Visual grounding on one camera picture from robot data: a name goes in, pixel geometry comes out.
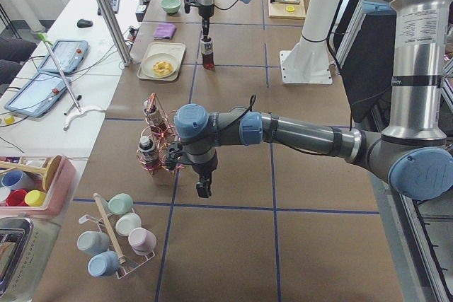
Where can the dark tea bottle lower right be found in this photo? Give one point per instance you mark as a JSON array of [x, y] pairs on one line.
[[148, 149]]

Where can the white cup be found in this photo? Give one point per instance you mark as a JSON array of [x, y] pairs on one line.
[[126, 223]]

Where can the mint green bowl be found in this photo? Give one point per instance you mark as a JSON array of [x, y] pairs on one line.
[[171, 6]]

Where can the pink cup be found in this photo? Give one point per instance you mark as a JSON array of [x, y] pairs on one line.
[[142, 241]]

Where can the copper wire bottle rack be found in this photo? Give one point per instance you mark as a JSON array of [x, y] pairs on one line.
[[161, 140]]

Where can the silver toaster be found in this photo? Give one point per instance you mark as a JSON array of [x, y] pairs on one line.
[[26, 245]]

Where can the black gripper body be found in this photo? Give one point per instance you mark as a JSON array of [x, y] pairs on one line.
[[205, 21], [204, 172]]

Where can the grey blue cup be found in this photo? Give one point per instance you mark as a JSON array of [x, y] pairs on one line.
[[93, 242]]

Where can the light blue cup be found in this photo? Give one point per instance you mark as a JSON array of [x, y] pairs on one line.
[[104, 264]]

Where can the steel muddler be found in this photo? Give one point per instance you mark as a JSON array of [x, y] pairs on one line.
[[285, 1]]

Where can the dark tea bottle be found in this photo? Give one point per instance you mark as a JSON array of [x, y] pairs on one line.
[[148, 149], [154, 117], [207, 53]]

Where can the cream round plate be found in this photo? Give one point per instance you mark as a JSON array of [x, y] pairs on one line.
[[148, 63]]

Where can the dark tea bottle lower left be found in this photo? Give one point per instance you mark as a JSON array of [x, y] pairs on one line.
[[154, 117]]

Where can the wire cup rack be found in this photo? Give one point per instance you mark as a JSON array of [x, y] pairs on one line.
[[104, 221]]

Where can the upper teach pendant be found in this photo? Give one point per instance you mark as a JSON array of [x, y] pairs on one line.
[[70, 53]]

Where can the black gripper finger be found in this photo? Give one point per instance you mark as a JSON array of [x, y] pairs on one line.
[[204, 189]]

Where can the pink storage box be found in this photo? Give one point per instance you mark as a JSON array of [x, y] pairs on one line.
[[54, 180]]

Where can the mint green cup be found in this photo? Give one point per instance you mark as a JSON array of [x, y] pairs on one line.
[[120, 204]]

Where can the black scale with cup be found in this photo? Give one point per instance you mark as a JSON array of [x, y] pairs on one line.
[[141, 10]]

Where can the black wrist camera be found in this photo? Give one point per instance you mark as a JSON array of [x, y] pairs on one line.
[[174, 152], [188, 4]]

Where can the glazed ring donut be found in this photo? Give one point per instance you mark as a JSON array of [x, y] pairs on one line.
[[162, 69]]

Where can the wooden cutting board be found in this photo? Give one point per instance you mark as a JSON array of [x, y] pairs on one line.
[[278, 11]]

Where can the teach pendant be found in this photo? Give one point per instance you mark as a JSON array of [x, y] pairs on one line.
[[38, 95], [70, 53]]

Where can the black computer mouse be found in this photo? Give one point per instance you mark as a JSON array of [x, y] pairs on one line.
[[83, 23]]

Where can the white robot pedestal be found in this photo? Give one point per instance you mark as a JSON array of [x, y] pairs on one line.
[[308, 62]]

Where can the purple folded cloth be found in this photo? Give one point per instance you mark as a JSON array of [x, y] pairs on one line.
[[164, 31]]

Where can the dark tea bottle top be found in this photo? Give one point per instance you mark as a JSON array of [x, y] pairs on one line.
[[207, 53]]

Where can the lower teach pendant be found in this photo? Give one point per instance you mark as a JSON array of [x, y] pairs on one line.
[[38, 95]]

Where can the cream rectangular tray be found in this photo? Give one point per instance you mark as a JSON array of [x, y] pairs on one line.
[[175, 49]]

